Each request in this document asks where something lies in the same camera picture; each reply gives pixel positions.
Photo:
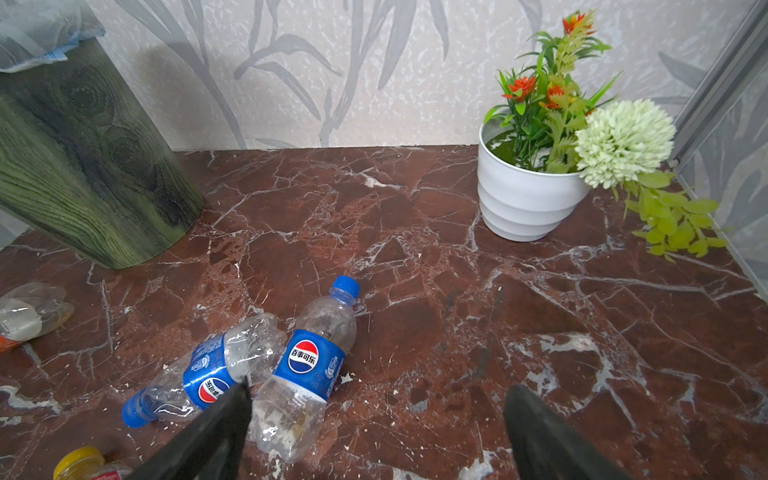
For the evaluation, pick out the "white flower pot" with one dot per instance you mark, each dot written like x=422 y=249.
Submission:
x=518 y=204

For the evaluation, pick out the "green wood-pattern trash bin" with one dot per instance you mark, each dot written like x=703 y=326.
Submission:
x=82 y=162

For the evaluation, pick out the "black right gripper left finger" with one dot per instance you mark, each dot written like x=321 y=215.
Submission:
x=210 y=447

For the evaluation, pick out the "crushed Pepsi bottle blue cap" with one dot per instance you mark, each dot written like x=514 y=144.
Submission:
x=247 y=353

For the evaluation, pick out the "artificial green flower plant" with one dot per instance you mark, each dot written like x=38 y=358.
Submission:
x=619 y=146

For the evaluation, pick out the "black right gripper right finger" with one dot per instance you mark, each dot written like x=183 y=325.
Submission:
x=545 y=446

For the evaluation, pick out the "clear plastic bin liner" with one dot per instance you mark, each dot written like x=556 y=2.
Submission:
x=36 y=33

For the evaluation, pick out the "red label bottle yellow cap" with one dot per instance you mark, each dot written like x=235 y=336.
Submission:
x=87 y=463

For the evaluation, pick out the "upright-lying Pepsi bottle blue cap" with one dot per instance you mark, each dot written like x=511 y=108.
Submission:
x=288 y=409

